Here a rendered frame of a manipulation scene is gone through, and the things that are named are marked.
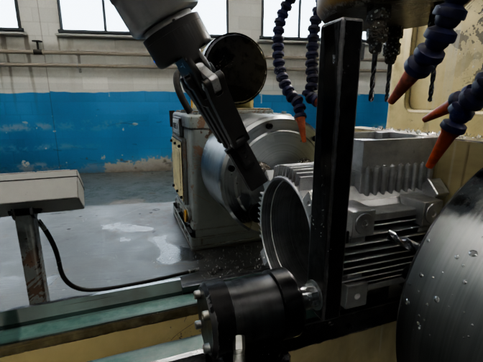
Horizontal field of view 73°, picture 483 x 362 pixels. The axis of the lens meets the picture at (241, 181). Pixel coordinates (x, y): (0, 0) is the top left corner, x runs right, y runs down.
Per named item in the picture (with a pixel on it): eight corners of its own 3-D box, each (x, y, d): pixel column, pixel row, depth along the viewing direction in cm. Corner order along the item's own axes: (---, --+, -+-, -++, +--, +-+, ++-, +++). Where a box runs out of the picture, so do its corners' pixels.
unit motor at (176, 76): (233, 167, 125) (232, 51, 115) (269, 188, 95) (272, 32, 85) (164, 172, 116) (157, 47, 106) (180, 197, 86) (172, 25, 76)
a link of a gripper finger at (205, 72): (195, 49, 39) (205, 41, 35) (217, 88, 41) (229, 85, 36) (179, 59, 39) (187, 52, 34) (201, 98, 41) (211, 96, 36)
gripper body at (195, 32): (203, 1, 35) (243, 78, 39) (188, 19, 43) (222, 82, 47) (144, 33, 34) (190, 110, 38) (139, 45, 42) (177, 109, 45)
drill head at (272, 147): (267, 191, 103) (269, 110, 97) (339, 234, 69) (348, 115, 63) (189, 199, 94) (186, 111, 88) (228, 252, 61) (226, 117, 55)
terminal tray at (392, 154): (377, 174, 54) (382, 131, 52) (433, 189, 44) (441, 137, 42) (315, 179, 50) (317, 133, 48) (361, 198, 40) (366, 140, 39)
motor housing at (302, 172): (353, 248, 61) (362, 149, 57) (445, 307, 44) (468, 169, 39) (255, 266, 55) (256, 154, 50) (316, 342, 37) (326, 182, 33)
